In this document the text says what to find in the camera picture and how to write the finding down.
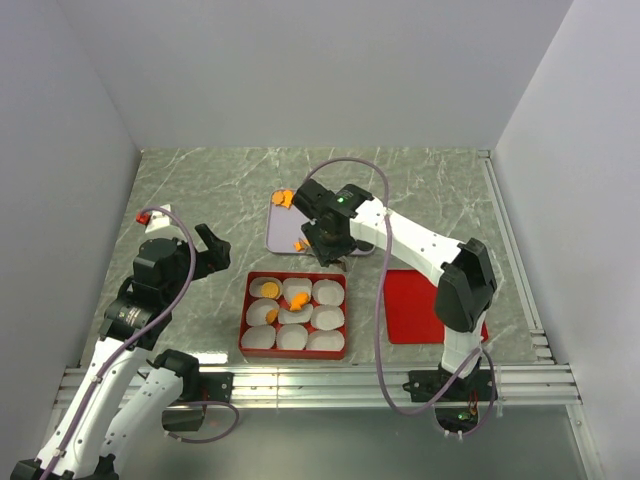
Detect white paper cup bottom left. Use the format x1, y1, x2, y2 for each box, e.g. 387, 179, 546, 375
240, 325, 276, 350

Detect white paper cup top middle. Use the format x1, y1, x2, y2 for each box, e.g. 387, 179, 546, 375
282, 277, 312, 303

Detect red box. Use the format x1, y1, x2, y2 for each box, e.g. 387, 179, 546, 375
238, 271, 348, 361

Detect orange dotted round cookie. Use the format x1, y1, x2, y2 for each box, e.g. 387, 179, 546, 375
260, 281, 281, 299

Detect white paper cup top left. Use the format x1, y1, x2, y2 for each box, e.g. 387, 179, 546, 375
249, 277, 282, 300

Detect black sandwich cookie right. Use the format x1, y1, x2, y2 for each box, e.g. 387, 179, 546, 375
356, 241, 375, 252

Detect white paper cup bottom middle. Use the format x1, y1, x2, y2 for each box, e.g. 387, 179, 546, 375
276, 324, 308, 351

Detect white paper cup middle left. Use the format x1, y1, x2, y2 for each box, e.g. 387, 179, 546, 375
245, 298, 279, 327

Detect red box lid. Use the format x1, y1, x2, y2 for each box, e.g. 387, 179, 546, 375
383, 266, 495, 344

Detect orange fish cookie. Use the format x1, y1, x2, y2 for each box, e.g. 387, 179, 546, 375
294, 239, 311, 252
289, 291, 310, 312

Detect white paper cup middle right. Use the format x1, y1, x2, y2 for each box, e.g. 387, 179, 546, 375
310, 305, 345, 331

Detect orange flower cookie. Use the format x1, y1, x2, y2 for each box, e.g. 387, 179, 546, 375
271, 191, 285, 205

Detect lavender tray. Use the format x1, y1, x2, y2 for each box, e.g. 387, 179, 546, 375
265, 189, 374, 261

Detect metal tongs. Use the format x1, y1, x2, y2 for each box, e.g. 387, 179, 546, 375
337, 256, 351, 273

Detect white paper cup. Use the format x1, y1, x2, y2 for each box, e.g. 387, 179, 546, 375
278, 303, 313, 325
282, 277, 312, 303
245, 298, 279, 327
240, 325, 276, 350
312, 279, 345, 307
306, 330, 345, 351
276, 324, 308, 351
249, 277, 282, 300
310, 305, 345, 331

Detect white paper cup centre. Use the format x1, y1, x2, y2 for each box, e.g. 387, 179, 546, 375
278, 303, 313, 325

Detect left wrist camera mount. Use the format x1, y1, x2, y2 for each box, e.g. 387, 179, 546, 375
136, 204, 175, 238

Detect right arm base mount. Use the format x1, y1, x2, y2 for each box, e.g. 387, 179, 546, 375
403, 368, 498, 437

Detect aluminium rail frame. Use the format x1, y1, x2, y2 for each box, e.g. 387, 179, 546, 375
54, 149, 584, 412

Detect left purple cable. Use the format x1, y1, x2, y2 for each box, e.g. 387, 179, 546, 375
37, 204, 241, 480

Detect white paper cup top right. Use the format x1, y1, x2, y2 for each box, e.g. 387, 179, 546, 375
312, 279, 345, 307

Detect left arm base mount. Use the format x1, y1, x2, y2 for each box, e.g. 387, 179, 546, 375
162, 372, 234, 433

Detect white paper cup bottom right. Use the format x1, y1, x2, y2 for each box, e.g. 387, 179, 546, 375
306, 330, 345, 351

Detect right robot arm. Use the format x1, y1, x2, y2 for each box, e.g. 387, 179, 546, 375
293, 179, 497, 399

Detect orange swirl cookie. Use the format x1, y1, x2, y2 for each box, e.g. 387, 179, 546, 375
265, 309, 279, 324

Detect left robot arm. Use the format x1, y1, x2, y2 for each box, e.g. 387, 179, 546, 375
11, 224, 231, 479

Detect orange fish cookie corner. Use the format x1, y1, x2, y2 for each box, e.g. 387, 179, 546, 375
280, 190, 294, 209

